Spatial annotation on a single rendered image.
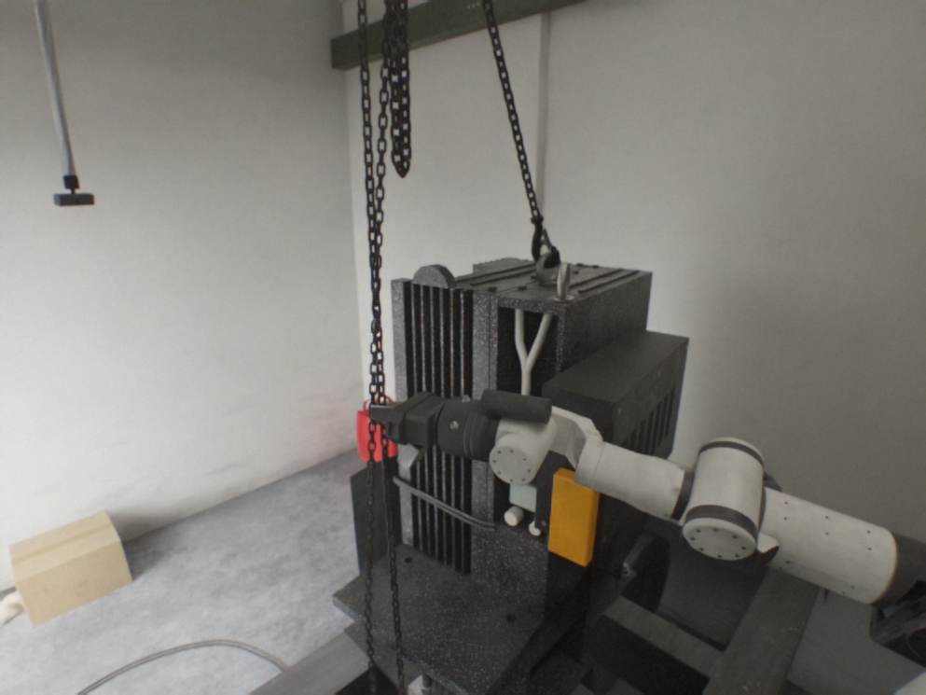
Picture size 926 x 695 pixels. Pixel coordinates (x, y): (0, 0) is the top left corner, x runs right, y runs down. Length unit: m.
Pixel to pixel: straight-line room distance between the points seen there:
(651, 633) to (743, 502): 1.00
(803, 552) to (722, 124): 1.58
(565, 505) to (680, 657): 0.78
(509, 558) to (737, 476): 0.66
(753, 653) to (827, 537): 0.98
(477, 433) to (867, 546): 0.47
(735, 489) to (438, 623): 0.77
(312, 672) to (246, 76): 2.74
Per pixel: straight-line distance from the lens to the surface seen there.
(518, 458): 0.66
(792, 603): 1.86
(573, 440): 0.73
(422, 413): 0.74
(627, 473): 0.67
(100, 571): 2.97
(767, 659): 1.66
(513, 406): 0.67
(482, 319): 0.98
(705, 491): 0.65
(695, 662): 1.58
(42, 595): 2.97
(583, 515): 0.89
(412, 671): 1.45
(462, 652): 1.18
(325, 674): 1.49
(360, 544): 1.57
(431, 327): 1.07
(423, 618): 1.24
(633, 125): 2.16
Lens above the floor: 1.80
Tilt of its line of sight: 18 degrees down
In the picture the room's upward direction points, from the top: straight up
